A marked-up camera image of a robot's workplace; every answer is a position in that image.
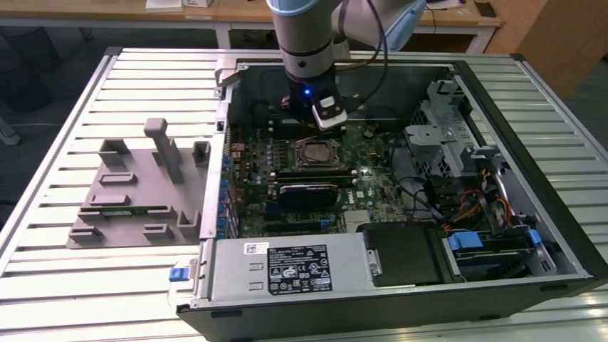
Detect CPU socket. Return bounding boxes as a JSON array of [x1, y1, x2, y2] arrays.
[[292, 139, 344, 169]]

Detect black expansion slot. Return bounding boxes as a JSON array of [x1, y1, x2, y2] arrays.
[[262, 221, 322, 233]]

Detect silver power supply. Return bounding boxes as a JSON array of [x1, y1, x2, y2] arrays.
[[192, 233, 381, 309]]

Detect black chair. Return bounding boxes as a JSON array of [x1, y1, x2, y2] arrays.
[[0, 26, 65, 113]]

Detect silver CPU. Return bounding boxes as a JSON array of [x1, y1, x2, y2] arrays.
[[302, 142, 333, 162]]

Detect green RAM stick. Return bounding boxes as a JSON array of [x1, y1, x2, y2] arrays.
[[97, 205, 170, 217]]

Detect black PC case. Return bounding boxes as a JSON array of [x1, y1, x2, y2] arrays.
[[168, 53, 602, 341]]

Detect black graphics card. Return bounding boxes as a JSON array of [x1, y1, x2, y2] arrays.
[[277, 182, 342, 208]]

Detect silver chipset heatsink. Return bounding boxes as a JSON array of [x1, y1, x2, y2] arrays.
[[341, 209, 374, 226]]

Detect wooden cabinet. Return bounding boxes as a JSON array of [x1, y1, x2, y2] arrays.
[[488, 0, 608, 97]]

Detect grey parts rack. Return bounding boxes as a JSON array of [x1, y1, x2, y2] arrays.
[[64, 117, 213, 250]]

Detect wooden desk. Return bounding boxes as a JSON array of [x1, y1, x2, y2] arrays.
[[0, 0, 506, 54]]

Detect orange flat cable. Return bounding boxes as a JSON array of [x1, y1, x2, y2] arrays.
[[493, 199, 521, 229]]

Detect green motherboard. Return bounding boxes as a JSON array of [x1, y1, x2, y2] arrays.
[[226, 117, 409, 239]]

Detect black plastic shroud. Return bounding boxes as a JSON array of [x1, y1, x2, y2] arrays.
[[354, 220, 457, 288]]

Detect yellow power wires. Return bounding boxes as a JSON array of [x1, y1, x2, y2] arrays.
[[445, 199, 485, 224]]

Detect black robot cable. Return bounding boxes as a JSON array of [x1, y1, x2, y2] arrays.
[[344, 21, 392, 110], [332, 0, 385, 69]]

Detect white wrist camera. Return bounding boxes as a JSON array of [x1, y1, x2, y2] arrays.
[[310, 90, 348, 131]]

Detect blue disk carrier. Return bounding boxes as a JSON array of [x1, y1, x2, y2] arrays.
[[445, 231, 485, 254]]

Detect silver drive cage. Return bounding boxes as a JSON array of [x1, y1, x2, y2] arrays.
[[402, 80, 484, 179]]

